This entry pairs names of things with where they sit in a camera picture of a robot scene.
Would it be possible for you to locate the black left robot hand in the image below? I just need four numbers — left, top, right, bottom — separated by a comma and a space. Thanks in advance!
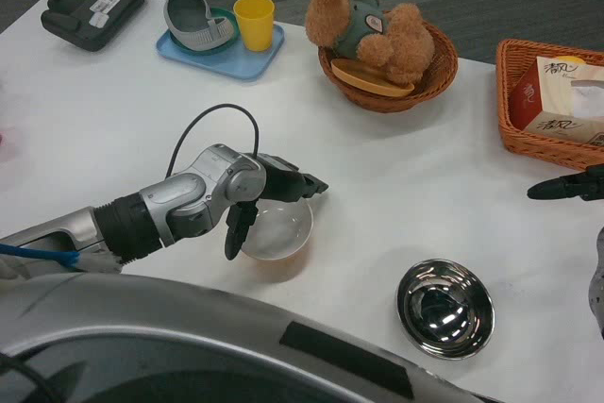
224, 152, 330, 261

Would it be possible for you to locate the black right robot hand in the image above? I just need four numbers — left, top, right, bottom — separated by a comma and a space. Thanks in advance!
527, 165, 604, 204

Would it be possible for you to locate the white and orange plastic bowl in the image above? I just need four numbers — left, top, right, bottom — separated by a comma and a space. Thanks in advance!
238, 197, 315, 262

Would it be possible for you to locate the shiny steel bowl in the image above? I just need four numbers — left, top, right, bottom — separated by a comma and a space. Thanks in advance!
395, 259, 495, 360

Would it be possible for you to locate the red and beige tissue box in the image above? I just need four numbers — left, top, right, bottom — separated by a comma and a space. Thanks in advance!
508, 56, 604, 149

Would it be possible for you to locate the rectangular wicker basket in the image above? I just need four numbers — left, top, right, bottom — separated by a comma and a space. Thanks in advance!
495, 38, 604, 171

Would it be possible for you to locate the light blue plastic tray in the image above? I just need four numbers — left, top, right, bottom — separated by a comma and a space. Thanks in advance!
155, 21, 287, 82

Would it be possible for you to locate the orange plastic plate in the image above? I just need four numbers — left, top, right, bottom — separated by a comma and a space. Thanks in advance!
330, 59, 415, 98

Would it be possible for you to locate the round wicker basket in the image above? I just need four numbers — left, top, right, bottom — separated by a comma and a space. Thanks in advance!
317, 20, 460, 114

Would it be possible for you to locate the yellow plastic cup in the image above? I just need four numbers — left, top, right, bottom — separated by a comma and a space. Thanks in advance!
233, 0, 276, 52

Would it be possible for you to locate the green plastic plate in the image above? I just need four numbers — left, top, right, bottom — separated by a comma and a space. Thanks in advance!
170, 7, 241, 58

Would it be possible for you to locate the grey rubber clog shoe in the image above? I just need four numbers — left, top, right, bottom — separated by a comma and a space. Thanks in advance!
163, 0, 240, 52

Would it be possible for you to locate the white cloth strip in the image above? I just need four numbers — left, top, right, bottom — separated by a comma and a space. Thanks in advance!
77, 251, 124, 275

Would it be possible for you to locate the silver robot chest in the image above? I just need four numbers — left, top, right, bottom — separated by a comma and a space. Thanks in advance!
0, 273, 501, 403

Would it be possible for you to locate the black battery charger block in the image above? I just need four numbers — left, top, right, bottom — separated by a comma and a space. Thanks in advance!
41, 0, 147, 52

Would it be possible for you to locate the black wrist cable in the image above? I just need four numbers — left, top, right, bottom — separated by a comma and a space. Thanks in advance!
165, 103, 262, 177

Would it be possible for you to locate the blue cord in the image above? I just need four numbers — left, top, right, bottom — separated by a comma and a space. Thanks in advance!
0, 243, 81, 272

